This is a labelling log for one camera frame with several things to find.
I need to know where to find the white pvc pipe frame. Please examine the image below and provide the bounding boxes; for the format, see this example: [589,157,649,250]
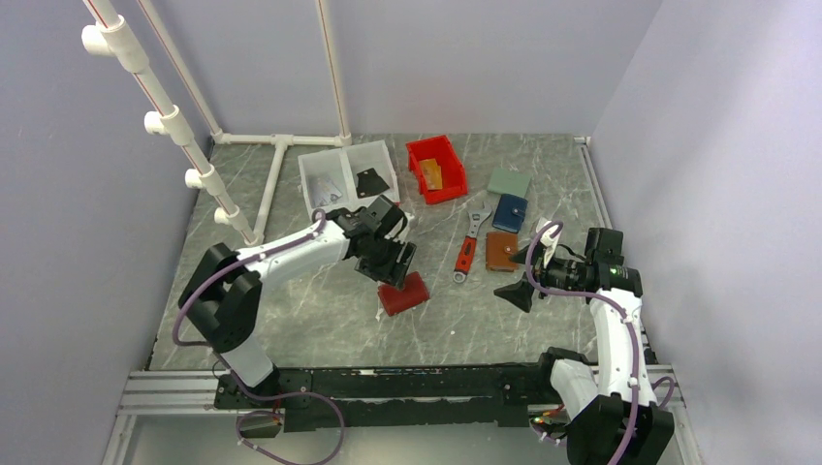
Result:
[81,1,352,246]

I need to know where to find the red plastic bin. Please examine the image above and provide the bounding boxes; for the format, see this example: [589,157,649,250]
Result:
[406,135,468,205]

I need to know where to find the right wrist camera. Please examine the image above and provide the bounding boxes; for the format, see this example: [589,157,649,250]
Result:
[533,217,564,267]

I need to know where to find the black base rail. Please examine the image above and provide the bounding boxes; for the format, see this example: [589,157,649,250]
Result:
[213,362,560,432]

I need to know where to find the green card holder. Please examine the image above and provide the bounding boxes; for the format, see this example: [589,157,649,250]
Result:
[487,168,531,198]

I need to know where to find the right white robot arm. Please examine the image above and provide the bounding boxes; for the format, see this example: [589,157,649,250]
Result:
[494,220,675,464]

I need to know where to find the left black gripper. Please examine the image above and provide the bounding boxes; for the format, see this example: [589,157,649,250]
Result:
[356,232,416,292]

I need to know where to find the red handled adjustable wrench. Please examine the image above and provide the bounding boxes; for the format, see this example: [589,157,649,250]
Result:
[453,201,492,284]

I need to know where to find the white divided tray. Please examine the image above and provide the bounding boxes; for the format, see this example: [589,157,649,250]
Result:
[298,140,400,213]

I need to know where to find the cards in white tray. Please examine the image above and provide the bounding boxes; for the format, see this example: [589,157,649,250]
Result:
[309,174,343,208]

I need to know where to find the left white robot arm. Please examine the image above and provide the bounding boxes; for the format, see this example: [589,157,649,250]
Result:
[173,195,416,407]

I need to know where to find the brown card holder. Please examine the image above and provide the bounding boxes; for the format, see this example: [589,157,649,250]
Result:
[486,231,519,272]

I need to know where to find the red card holder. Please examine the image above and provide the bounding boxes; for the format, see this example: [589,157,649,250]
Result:
[377,271,430,317]

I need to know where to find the orange card in bin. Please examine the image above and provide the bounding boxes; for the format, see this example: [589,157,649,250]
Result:
[420,159,443,191]

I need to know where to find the blue card holder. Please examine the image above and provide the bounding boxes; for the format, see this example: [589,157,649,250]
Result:
[492,194,528,233]

